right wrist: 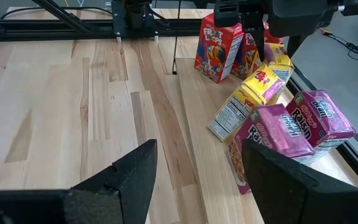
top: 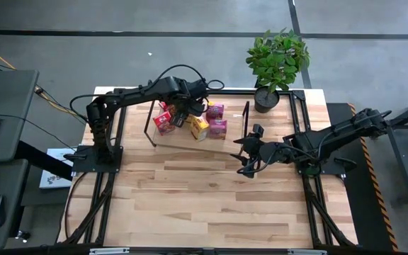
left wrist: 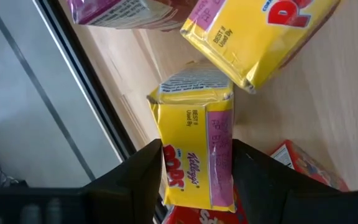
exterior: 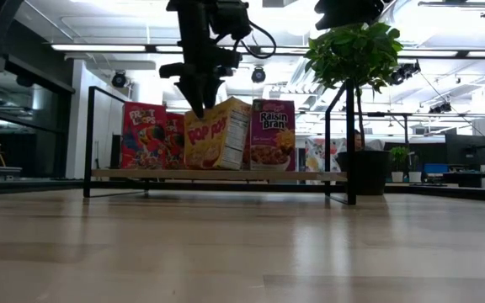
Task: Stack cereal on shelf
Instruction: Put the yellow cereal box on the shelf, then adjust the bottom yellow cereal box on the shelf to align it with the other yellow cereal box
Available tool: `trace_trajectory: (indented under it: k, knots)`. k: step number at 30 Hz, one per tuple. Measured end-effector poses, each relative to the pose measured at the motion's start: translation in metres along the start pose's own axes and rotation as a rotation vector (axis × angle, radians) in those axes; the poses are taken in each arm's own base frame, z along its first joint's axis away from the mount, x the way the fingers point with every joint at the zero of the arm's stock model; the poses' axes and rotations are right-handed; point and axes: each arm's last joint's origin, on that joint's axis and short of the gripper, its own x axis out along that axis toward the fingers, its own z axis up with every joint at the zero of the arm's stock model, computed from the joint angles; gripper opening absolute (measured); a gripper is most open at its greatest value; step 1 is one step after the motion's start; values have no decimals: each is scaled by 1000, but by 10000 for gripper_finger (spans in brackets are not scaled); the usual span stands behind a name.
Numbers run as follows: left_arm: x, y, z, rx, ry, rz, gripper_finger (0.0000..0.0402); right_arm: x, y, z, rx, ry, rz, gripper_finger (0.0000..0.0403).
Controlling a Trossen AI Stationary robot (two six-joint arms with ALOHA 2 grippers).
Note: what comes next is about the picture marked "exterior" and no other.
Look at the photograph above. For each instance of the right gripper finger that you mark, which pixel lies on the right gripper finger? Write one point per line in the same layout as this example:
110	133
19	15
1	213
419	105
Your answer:
335	14

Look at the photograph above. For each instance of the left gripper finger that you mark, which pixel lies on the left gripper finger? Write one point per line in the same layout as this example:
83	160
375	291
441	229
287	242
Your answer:
196	97
213	90

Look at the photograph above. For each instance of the yellow Corn Pops cereal box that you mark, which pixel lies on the yellow Corn Pops cereal box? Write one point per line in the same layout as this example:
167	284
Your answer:
209	143

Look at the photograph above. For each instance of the red Froot Loops cereal box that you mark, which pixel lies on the red Froot Loops cereal box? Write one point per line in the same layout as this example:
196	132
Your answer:
176	143
141	139

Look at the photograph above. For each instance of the purple Raisin Bran cereal box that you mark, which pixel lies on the purple Raisin Bran cereal box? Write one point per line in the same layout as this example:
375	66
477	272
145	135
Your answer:
273	139

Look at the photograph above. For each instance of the green potted plant black pot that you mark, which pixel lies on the green potted plant black pot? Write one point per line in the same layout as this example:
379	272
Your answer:
352	54

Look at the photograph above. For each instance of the black ceiling spotlight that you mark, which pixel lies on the black ceiling spotlight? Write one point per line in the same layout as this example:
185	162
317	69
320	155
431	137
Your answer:
119	80
258	76

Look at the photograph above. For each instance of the black track light cluster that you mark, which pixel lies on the black track light cluster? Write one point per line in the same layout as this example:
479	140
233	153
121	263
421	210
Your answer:
440	108
404	72

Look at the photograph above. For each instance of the floral print panel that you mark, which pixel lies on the floral print panel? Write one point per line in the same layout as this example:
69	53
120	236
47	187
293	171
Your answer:
316	155

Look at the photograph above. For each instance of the person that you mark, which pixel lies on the person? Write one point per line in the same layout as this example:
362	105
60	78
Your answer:
358	141

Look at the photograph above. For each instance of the small plant white pot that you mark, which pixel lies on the small plant white pot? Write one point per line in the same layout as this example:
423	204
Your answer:
415	177
397	177

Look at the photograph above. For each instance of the black computer monitor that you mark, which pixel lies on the black computer monitor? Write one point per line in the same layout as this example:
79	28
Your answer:
465	149

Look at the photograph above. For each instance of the blue box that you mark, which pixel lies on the blue box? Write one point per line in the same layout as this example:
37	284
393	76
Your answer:
436	168

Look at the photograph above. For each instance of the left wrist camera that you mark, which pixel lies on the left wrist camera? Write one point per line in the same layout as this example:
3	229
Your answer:
234	19

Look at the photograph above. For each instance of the wooden shelf black metal frame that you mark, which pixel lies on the wooden shelf black metal frame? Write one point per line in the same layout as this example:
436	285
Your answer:
225	174

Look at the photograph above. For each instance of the black metal table frame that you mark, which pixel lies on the black metal table frame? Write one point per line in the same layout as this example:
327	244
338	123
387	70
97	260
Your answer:
436	193

